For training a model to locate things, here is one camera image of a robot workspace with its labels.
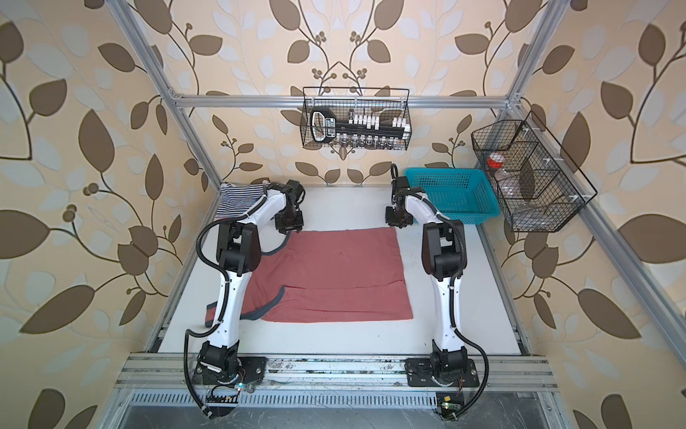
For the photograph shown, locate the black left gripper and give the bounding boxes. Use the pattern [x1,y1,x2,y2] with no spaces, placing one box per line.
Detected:
[276,206,305,232]

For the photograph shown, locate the blue white striped tank top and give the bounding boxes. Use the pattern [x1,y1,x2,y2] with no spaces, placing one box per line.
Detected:
[214,183,266,220]

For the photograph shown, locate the maroon garment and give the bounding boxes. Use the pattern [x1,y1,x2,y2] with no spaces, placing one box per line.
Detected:
[204,226,414,328]

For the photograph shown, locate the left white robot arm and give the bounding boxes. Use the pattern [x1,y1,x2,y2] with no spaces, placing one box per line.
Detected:
[192,180,305,385]

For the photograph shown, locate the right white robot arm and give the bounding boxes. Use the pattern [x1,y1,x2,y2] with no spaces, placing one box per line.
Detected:
[385,176,469,386]

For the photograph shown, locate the teal plastic basket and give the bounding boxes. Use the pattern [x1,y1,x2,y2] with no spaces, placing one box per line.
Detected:
[404,168,500,225]

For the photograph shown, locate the black socket tool set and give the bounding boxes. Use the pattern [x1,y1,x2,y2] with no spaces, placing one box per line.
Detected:
[305,107,413,150]

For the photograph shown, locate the red capped clear bottle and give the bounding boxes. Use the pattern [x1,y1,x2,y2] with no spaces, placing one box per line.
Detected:
[487,152,522,198]

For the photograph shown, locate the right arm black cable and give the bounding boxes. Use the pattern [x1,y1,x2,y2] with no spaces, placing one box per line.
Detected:
[389,163,491,419]

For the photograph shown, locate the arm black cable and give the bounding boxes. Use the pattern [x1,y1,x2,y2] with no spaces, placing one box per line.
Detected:
[389,163,491,419]
[183,181,296,419]

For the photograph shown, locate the black wire basket back wall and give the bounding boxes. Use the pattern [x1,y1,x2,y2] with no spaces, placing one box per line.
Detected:
[299,85,413,151]

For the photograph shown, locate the black wire basket wall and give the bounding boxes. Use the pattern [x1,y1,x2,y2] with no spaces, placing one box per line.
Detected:
[471,112,598,232]
[299,85,413,151]

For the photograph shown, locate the black wire basket right wall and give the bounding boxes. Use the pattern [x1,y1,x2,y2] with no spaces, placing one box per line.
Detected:
[471,112,598,232]

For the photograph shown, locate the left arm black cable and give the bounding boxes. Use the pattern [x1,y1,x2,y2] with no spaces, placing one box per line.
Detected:
[183,181,296,419]

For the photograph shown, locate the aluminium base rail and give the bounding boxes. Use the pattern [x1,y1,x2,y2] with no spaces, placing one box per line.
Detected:
[117,350,561,411]

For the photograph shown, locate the aluminium frame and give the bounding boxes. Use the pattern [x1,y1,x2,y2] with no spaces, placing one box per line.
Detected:
[107,1,685,363]

